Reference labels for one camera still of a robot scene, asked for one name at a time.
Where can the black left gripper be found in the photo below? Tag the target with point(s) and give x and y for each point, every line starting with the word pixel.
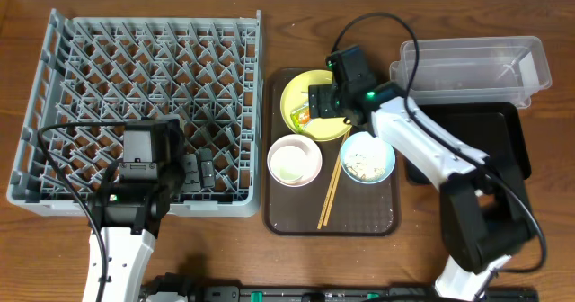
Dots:
pixel 198 172

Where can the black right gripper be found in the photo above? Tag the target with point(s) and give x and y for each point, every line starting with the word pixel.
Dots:
pixel 321 101

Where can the orange green snack wrapper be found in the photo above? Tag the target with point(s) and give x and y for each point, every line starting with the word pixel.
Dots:
pixel 301 116

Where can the light blue bowl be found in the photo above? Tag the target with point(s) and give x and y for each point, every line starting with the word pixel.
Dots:
pixel 363 143

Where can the pink bowl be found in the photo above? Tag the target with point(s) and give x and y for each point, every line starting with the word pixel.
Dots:
pixel 313 153

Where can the rice and peanut scraps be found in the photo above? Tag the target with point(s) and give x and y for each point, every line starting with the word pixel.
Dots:
pixel 365 168

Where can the translucent white cup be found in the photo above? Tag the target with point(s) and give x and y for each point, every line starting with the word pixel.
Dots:
pixel 288 164

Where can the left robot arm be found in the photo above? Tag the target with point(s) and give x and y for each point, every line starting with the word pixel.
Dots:
pixel 135 194

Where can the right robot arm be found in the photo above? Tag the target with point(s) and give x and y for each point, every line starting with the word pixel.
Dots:
pixel 485 216

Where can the grey plastic dishwasher rack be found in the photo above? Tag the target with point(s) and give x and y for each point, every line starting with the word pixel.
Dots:
pixel 96 72

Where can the black waste tray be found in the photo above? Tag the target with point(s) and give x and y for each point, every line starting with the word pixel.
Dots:
pixel 493 127

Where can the wooden chopstick right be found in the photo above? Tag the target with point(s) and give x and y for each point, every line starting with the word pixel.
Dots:
pixel 336 189

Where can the wooden chopstick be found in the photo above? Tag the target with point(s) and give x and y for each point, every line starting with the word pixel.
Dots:
pixel 330 194
pixel 336 189

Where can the wooden chopstick left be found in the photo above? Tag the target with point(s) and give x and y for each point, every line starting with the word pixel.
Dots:
pixel 330 194

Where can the yellow round plate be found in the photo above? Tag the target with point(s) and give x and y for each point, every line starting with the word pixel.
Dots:
pixel 295 97

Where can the brown serving tray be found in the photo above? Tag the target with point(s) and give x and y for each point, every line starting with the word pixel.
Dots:
pixel 356 210

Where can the clear plastic bin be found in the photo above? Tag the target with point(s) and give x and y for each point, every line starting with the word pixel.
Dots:
pixel 472 70

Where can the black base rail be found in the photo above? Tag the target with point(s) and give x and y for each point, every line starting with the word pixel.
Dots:
pixel 175 287

